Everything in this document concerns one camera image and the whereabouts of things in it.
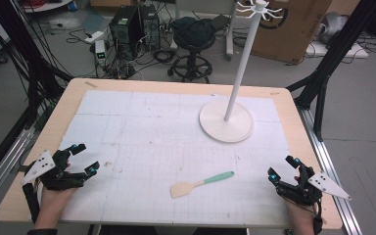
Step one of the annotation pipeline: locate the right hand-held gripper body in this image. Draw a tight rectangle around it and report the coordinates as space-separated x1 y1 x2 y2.
275 164 353 208

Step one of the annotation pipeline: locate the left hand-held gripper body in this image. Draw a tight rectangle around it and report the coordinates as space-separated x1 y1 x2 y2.
20 148 91 192

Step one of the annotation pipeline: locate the wooden spatula with green handle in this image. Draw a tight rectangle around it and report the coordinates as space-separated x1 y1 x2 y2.
169 170 236 200

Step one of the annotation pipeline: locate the person's left hand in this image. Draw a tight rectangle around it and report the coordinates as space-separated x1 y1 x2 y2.
33 186 78 230

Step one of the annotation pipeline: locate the person's right hand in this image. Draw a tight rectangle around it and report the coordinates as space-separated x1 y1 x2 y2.
284 198 318 235

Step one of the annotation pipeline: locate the white grid mat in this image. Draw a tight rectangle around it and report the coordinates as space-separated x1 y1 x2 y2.
59 89 292 228

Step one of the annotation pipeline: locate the white hook stand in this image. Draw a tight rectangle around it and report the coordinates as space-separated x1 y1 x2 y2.
198 0 284 144

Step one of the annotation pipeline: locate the power supply with green display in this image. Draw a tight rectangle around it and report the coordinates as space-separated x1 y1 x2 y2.
94 39 108 67

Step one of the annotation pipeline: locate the white power strip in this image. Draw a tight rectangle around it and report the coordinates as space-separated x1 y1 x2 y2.
83 30 105 44

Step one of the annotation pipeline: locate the white flat board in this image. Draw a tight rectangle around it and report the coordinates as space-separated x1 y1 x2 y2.
305 40 370 60

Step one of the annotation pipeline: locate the large cardboard box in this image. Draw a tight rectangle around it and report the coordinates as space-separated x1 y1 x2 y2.
249 0 334 65

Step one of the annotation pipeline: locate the black computer tower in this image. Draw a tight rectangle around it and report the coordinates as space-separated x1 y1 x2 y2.
139 4 162 52
109 5 144 62

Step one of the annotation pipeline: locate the black swivel stool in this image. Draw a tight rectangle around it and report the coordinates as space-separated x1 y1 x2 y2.
167 35 216 83

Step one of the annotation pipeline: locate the dark cloth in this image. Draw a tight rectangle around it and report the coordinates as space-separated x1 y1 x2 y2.
169 17 217 50

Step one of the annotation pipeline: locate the aluminium rail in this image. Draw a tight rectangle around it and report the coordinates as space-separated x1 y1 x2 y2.
0 125 37 213
298 107 363 235

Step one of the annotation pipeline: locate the black metal frame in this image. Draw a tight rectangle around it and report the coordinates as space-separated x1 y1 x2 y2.
0 0 74 130
286 0 376 142

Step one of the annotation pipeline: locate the white metal post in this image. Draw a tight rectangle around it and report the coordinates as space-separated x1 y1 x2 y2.
224 0 240 62

